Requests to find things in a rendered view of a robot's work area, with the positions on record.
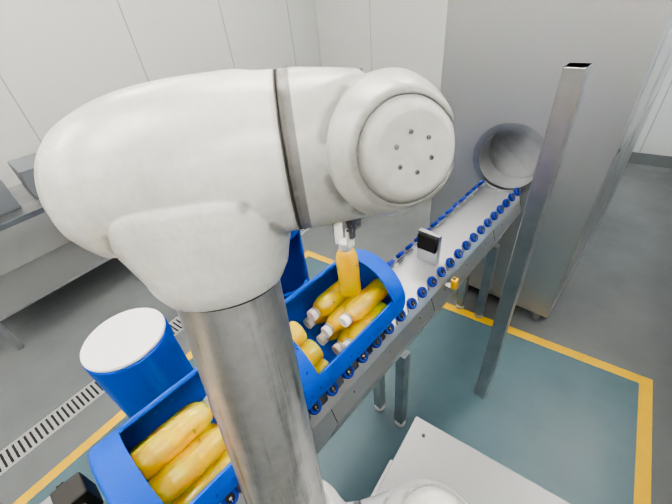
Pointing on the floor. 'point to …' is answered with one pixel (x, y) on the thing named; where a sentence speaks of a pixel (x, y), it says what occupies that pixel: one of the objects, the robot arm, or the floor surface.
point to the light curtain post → (535, 210)
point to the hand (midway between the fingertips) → (344, 235)
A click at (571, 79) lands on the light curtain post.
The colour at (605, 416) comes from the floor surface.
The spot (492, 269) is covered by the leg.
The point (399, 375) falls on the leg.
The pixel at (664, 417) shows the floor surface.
